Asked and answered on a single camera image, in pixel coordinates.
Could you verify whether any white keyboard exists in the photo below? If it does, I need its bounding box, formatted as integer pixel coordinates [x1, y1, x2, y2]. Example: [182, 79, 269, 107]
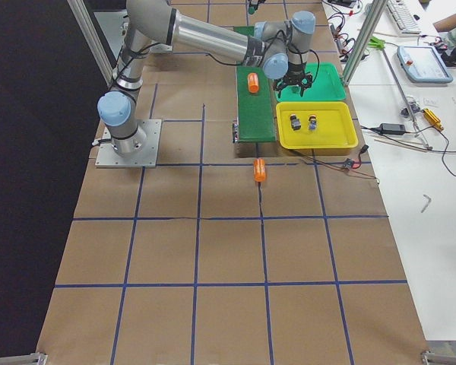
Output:
[386, 0, 421, 37]

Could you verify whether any allen key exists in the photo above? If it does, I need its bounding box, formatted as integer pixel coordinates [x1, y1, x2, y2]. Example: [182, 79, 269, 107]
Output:
[420, 194, 432, 213]

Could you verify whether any green grabber tool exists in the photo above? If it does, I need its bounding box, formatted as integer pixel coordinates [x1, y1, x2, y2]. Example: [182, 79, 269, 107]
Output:
[368, 36, 385, 49]

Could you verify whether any yellow push button spare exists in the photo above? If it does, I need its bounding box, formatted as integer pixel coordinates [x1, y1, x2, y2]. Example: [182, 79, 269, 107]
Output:
[308, 114, 317, 131]

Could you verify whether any yellow plastic tray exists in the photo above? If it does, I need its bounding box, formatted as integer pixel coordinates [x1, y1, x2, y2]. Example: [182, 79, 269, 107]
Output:
[276, 101, 359, 155]

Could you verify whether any small black circuit board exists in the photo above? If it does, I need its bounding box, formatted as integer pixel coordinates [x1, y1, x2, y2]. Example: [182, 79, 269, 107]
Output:
[342, 158, 358, 170]

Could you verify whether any teach pendant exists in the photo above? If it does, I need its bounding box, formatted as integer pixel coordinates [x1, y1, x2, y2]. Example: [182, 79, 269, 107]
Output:
[397, 46, 453, 84]

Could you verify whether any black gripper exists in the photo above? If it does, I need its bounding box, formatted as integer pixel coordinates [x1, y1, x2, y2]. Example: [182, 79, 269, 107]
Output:
[248, 0, 265, 14]
[273, 64, 313, 97]

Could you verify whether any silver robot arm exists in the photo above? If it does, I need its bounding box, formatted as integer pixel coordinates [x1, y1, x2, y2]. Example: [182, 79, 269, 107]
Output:
[94, 1, 315, 168]

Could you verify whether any orange cylinder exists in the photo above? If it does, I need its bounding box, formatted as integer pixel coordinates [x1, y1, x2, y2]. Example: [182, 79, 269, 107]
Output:
[247, 72, 260, 94]
[253, 158, 267, 183]

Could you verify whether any aluminium frame post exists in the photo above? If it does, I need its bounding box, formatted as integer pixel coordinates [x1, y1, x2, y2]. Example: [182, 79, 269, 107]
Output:
[341, 0, 387, 86]

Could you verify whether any green conveyor belt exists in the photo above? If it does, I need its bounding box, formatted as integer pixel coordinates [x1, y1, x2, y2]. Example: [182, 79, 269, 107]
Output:
[232, 24, 277, 144]

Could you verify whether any black power adapter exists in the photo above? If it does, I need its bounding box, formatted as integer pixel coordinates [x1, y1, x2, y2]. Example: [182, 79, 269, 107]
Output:
[379, 123, 407, 135]

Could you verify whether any green plastic tray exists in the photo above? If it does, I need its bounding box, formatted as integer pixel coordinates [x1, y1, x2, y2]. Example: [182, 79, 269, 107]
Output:
[271, 62, 347, 102]

